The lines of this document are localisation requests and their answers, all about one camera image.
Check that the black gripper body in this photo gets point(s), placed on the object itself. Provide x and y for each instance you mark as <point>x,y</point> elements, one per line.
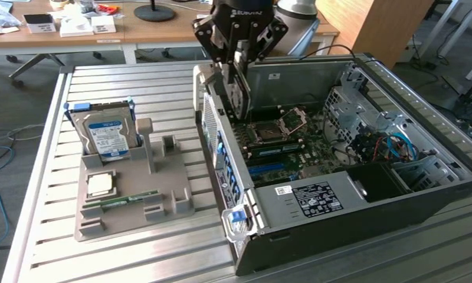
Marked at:
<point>244,14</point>

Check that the graphics card with metal bracket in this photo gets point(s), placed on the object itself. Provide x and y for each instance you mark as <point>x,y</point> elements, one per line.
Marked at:
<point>237,97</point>

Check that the wooden desk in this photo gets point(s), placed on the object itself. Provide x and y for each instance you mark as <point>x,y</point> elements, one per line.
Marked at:
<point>161,31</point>

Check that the black lamp base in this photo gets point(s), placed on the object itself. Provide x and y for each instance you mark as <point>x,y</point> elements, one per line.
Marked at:
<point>153,14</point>

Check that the wooden cabinet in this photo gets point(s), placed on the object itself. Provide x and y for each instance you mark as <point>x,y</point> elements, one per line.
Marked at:
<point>377,29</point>

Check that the metal socket cover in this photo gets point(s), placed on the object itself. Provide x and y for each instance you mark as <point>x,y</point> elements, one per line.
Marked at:
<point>294,118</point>

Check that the orange plastic item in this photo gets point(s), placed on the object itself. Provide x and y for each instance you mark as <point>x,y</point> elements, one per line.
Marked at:
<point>109,9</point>

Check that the small white box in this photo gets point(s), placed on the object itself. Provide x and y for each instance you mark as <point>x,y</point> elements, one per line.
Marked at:
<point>101,25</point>

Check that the silver disk bay cage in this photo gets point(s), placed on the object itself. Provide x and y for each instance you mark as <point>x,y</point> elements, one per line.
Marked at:
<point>345,112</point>

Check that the CPU socket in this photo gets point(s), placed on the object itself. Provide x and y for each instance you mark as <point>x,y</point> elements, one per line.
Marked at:
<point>269,132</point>

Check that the wide white box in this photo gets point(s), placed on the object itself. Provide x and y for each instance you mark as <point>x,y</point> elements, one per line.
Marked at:
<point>76,29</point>

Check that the green motherboard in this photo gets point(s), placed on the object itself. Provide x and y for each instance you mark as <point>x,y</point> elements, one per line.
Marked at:
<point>318,153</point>

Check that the hard disk in blue caddy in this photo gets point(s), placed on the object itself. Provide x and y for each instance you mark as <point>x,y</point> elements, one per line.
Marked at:
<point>105,138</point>

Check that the white box with black top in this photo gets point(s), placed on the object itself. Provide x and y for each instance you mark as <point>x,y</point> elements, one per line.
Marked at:
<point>42,28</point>

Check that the blue expansion slot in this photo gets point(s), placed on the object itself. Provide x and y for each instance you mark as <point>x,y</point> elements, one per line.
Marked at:
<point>265,169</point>

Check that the white label card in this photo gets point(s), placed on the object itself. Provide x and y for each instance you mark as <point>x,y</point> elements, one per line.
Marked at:
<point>4,30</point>

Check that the grey parts rack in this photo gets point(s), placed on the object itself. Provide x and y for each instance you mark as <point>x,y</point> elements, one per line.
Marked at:
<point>133,188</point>

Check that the clear plastic bag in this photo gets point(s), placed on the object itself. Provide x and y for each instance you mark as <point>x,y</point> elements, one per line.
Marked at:
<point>0,14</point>

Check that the silver CPU chip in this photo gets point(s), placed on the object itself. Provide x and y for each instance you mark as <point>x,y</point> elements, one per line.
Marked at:
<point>100,185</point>

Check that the grey power supply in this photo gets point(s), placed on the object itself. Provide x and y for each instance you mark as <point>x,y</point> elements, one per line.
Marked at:
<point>274,206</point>

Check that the green RAM stick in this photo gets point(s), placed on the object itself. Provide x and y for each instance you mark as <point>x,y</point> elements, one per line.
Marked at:
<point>117,201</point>

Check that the blue case latch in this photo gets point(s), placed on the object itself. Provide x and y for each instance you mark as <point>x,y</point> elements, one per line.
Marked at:
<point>236,216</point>

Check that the open black PC case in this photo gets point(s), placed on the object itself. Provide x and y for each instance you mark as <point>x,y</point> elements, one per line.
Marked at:
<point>337,230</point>

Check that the white table frame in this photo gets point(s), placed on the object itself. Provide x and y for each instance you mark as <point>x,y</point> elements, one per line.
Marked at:
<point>457,29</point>

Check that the silver disk bay bracket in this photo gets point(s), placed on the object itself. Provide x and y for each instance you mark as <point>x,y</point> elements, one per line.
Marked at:
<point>436,171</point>

